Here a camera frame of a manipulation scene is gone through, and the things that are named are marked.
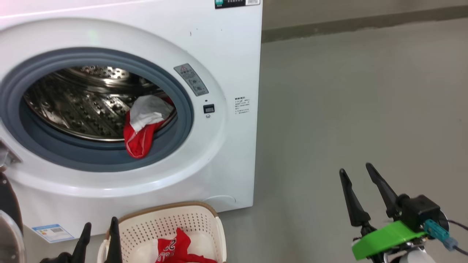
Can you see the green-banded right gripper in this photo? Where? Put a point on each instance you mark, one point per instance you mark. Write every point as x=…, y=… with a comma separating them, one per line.
x=387, y=239

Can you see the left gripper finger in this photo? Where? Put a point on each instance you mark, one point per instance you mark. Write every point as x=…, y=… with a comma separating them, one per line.
x=82, y=252
x=114, y=248

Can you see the red garment with white letters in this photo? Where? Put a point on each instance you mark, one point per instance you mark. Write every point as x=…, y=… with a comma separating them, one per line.
x=175, y=248

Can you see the black-rimmed glass washer door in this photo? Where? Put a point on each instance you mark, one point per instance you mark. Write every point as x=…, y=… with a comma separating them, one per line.
x=7, y=219

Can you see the red and white garment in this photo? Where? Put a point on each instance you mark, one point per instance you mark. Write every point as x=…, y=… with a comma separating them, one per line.
x=140, y=138

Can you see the cream perforated laundry basket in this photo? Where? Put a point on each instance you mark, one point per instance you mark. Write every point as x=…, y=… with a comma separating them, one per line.
x=146, y=226

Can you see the grey rubber door gasket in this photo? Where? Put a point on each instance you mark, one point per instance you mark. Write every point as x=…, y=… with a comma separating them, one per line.
x=91, y=155

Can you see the metal door hinge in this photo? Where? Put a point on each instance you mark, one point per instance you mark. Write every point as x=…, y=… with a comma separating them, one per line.
x=7, y=155

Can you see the black door latch socket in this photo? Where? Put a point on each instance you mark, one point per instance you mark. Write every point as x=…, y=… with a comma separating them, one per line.
x=208, y=108

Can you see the white front-load washing machine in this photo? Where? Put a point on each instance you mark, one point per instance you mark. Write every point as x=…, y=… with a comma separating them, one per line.
x=226, y=54

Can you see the blue energy label sticker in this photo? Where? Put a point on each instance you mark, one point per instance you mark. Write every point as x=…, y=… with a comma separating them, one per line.
x=53, y=232

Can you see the steel washer drum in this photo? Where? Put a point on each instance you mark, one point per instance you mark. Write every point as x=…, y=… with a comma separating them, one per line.
x=80, y=106

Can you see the small printed text label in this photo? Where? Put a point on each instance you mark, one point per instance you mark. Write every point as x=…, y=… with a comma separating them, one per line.
x=242, y=105

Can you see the grey warning label sticker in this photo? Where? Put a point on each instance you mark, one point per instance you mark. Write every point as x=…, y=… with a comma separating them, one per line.
x=191, y=79

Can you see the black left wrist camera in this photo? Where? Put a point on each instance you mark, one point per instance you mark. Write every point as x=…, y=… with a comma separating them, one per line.
x=55, y=258

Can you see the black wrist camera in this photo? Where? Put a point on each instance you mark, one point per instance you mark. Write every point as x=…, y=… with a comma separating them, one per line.
x=420, y=210
x=55, y=258

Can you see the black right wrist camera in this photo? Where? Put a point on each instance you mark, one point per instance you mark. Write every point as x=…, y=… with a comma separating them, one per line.
x=420, y=210

